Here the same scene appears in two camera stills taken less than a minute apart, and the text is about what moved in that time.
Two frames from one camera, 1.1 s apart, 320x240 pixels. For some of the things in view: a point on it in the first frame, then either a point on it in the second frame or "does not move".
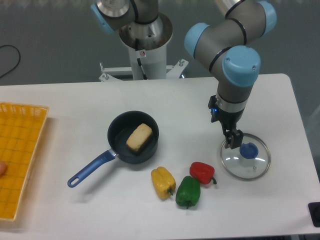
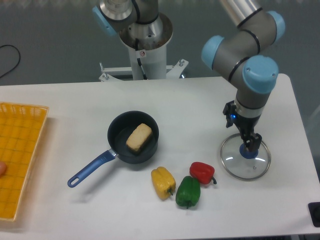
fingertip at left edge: [3, 168] does not move
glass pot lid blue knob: [249, 162] does not move
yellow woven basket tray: [21, 127] does not move
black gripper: [228, 119] → [246, 125]
